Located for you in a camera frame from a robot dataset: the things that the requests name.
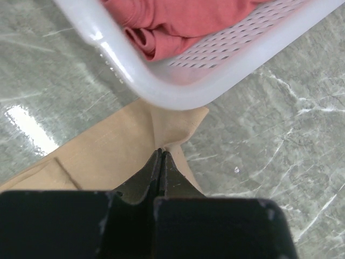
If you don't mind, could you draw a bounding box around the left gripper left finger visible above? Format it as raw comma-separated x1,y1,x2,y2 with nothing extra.
107,149,162,258

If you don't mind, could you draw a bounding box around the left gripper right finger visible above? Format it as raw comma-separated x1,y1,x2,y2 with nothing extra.
153,151,205,259

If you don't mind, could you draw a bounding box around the beige t shirt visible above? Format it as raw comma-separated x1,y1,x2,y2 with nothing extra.
1,100,208,191

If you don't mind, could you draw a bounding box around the white plastic basket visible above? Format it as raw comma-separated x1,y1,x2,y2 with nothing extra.
56,1,343,111

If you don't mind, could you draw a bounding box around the crumpled pink t shirt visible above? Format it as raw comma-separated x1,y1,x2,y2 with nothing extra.
102,0,262,62

